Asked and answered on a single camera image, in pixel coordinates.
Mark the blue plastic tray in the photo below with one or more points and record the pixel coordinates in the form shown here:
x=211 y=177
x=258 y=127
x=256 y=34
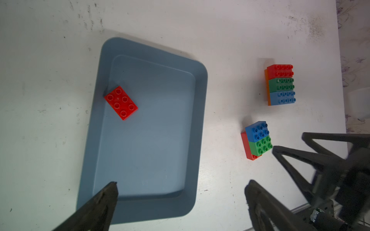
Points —
x=153 y=155

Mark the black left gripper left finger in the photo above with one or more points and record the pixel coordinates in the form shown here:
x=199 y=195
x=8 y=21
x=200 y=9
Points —
x=96 y=214

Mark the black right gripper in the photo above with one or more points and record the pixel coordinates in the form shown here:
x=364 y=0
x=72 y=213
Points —
x=321 y=177

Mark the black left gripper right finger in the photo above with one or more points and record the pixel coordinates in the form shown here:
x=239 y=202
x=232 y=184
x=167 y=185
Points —
x=266 y=212

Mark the red lego brick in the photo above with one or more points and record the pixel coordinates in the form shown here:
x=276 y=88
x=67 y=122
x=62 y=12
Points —
x=247 y=147
x=280 y=71
x=121 y=103

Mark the orange lego brick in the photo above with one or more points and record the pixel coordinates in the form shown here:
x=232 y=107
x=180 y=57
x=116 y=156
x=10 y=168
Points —
x=267 y=86

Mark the long dark green lego brick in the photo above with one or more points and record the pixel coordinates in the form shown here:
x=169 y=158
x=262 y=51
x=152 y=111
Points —
x=281 y=84

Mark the light blue lego brick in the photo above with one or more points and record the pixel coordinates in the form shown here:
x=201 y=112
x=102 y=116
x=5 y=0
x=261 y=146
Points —
x=282 y=98

